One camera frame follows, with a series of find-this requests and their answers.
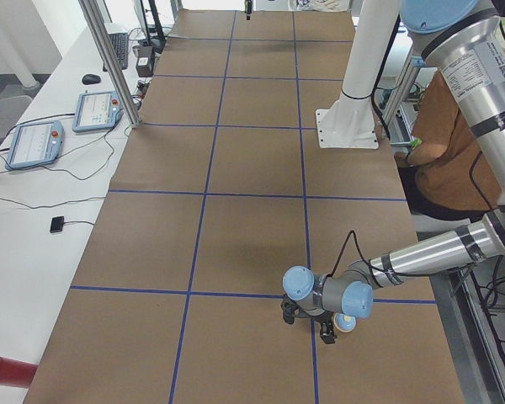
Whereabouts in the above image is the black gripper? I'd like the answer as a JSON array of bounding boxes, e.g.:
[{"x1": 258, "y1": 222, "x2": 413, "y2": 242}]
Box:
[{"x1": 305, "y1": 309, "x2": 336, "y2": 344}]

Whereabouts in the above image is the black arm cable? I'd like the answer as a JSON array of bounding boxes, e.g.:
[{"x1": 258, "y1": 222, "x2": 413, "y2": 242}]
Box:
[{"x1": 330, "y1": 229, "x2": 375, "y2": 279}]

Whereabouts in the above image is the small black square puck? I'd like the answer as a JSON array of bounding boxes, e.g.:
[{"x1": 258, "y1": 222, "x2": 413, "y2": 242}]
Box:
[{"x1": 50, "y1": 215, "x2": 65, "y2": 234}]

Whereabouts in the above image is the person in brown shirt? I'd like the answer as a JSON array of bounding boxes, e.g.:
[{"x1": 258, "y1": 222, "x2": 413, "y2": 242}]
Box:
[{"x1": 394, "y1": 72, "x2": 501, "y2": 221}]

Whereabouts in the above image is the near blue teach pendant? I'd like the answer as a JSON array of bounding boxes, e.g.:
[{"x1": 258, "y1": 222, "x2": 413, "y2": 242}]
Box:
[{"x1": 5, "y1": 120, "x2": 64, "y2": 170}]

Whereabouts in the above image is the red cylinder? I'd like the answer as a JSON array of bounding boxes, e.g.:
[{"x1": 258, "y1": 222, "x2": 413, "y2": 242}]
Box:
[{"x1": 0, "y1": 356, "x2": 38, "y2": 388}]

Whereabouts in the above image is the dark brown small box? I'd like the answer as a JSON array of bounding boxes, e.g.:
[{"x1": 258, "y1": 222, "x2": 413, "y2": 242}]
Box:
[{"x1": 136, "y1": 46, "x2": 154, "y2": 77}]

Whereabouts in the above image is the blue teach pendant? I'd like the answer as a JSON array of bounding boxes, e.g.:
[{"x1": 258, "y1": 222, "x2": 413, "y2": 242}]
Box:
[
  {"x1": 72, "y1": 91, "x2": 123, "y2": 133},
  {"x1": 5, "y1": 120, "x2": 64, "y2": 170}
]

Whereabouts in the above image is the grey office chair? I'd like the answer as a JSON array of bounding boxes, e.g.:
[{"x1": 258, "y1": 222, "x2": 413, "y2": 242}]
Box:
[{"x1": 0, "y1": 95, "x2": 33, "y2": 144}]

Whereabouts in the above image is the black computer mouse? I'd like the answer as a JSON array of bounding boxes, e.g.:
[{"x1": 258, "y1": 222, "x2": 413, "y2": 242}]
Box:
[{"x1": 82, "y1": 73, "x2": 101, "y2": 85}]

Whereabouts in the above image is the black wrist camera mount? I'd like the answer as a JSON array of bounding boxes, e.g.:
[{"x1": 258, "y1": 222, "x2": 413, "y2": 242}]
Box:
[{"x1": 280, "y1": 295, "x2": 304, "y2": 325}]

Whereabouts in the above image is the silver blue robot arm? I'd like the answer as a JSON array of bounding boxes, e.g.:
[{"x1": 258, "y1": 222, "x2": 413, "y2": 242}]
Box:
[{"x1": 281, "y1": 1, "x2": 505, "y2": 343}]

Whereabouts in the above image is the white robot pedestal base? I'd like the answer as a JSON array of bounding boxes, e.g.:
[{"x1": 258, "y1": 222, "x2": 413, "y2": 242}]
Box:
[{"x1": 316, "y1": 0, "x2": 401, "y2": 150}]

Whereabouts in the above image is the black keyboard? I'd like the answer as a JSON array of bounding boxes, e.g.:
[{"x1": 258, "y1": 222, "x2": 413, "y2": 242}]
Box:
[{"x1": 108, "y1": 32, "x2": 129, "y2": 70}]

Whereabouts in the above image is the aluminium camera post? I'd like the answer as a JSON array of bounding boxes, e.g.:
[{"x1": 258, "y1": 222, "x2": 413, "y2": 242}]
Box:
[{"x1": 78, "y1": 0, "x2": 141, "y2": 128}]

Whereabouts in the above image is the far blue teach pendant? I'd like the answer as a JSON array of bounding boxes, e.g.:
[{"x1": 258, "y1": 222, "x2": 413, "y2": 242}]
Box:
[{"x1": 72, "y1": 91, "x2": 123, "y2": 133}]

